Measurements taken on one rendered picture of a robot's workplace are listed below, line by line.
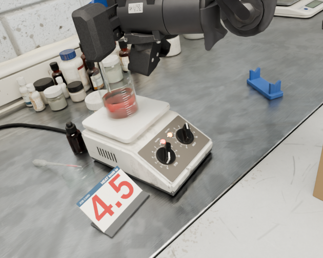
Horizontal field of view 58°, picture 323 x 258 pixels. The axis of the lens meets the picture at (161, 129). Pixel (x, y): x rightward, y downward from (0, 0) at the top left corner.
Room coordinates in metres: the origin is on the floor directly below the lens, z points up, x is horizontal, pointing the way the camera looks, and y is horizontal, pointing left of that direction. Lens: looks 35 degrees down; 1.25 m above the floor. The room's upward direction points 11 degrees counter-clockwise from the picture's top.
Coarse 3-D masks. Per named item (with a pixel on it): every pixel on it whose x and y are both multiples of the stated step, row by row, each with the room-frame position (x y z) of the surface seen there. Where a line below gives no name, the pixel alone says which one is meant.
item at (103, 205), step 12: (108, 180) 0.34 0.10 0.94; (120, 180) 0.34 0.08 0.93; (96, 192) 0.32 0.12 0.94; (108, 192) 0.32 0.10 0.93; (120, 192) 0.33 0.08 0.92; (132, 192) 0.33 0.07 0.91; (84, 204) 0.30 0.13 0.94; (96, 204) 0.30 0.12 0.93; (108, 204) 0.31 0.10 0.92; (120, 204) 0.31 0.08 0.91; (96, 216) 0.29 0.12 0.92; (108, 216) 0.29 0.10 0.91
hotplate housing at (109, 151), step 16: (176, 112) 0.45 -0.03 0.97; (160, 128) 0.41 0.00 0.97; (96, 144) 0.42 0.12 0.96; (112, 144) 0.39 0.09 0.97; (128, 144) 0.38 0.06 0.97; (144, 144) 0.37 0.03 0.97; (208, 144) 0.39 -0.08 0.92; (96, 160) 0.44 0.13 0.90; (112, 160) 0.39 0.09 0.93; (128, 160) 0.36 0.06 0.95; (144, 160) 0.35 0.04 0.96; (192, 160) 0.36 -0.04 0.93; (144, 176) 0.35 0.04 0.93; (160, 176) 0.33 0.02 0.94
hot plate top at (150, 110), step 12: (144, 108) 0.45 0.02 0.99; (156, 108) 0.44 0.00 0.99; (168, 108) 0.44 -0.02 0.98; (84, 120) 0.45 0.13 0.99; (96, 120) 0.44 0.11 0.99; (108, 120) 0.43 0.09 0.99; (132, 120) 0.42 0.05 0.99; (144, 120) 0.41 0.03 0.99; (96, 132) 0.42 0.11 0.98; (108, 132) 0.40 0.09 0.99; (120, 132) 0.39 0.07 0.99; (132, 132) 0.38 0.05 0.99
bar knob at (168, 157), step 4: (168, 144) 0.36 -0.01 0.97; (160, 148) 0.37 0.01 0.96; (164, 148) 0.36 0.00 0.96; (168, 148) 0.35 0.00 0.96; (156, 152) 0.36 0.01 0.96; (160, 152) 0.36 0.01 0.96; (164, 152) 0.36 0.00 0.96; (168, 152) 0.35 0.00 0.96; (172, 152) 0.36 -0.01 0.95; (156, 156) 0.35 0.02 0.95; (160, 156) 0.35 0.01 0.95; (164, 156) 0.35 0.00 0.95; (168, 156) 0.34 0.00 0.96; (172, 156) 0.36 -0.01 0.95; (160, 160) 0.35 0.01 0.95; (164, 160) 0.34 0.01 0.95; (168, 160) 0.34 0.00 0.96; (172, 160) 0.35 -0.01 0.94; (168, 164) 0.34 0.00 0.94
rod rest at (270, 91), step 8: (256, 72) 0.62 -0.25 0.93; (248, 80) 0.62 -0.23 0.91; (256, 80) 0.61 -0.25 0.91; (264, 80) 0.60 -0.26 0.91; (280, 80) 0.54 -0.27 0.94; (256, 88) 0.58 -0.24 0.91; (264, 88) 0.57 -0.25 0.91; (272, 88) 0.54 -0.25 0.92; (272, 96) 0.53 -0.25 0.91; (280, 96) 0.53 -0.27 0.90
